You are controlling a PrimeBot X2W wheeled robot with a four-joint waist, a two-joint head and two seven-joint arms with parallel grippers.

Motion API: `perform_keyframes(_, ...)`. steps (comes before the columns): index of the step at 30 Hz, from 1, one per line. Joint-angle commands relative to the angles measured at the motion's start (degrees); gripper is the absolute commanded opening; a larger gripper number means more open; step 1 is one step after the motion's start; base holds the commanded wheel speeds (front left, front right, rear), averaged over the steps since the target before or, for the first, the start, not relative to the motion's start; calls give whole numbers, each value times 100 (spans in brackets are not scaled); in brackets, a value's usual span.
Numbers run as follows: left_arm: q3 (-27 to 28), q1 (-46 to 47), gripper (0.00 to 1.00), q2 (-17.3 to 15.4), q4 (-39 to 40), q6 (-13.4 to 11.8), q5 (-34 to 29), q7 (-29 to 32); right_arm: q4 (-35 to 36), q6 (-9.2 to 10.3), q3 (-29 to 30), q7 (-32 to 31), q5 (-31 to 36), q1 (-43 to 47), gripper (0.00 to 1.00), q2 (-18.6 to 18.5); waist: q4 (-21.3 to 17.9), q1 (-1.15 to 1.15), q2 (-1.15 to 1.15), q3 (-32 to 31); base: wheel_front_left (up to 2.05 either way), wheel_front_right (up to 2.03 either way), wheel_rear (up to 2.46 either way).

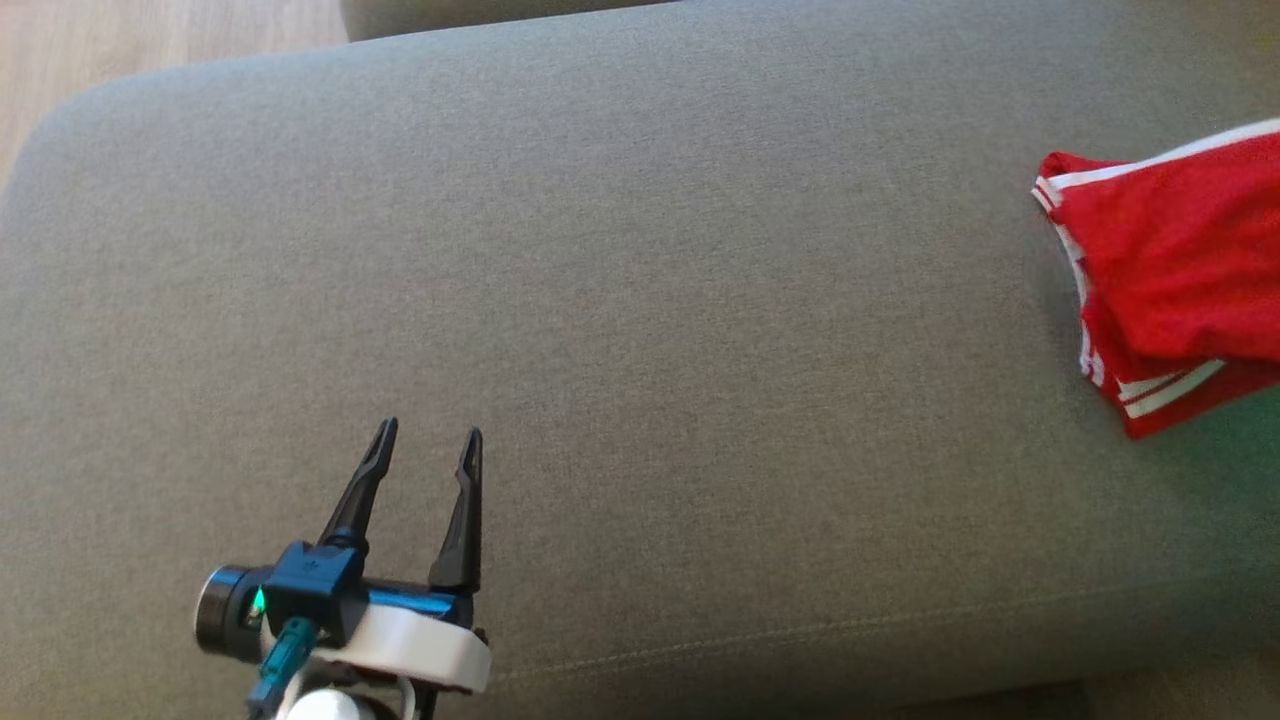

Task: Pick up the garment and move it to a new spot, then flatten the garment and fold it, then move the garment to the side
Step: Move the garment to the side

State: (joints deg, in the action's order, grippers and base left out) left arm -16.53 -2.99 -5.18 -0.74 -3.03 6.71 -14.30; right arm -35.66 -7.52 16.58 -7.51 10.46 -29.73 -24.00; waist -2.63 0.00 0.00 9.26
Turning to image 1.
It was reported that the grey sofa seat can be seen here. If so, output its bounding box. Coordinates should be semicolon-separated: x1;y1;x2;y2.
0;0;1280;720

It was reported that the grey sofa back cushion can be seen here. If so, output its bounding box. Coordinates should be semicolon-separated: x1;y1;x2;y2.
340;0;681;43

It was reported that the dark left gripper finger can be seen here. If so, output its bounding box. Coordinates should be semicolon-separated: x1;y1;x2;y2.
428;428;485;598
318;418;399;556

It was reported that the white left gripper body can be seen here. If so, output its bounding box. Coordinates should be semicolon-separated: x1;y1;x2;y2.
195;565;493;693

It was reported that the red Bulls basketball jersey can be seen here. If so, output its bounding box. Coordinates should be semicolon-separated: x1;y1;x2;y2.
1032;118;1280;441

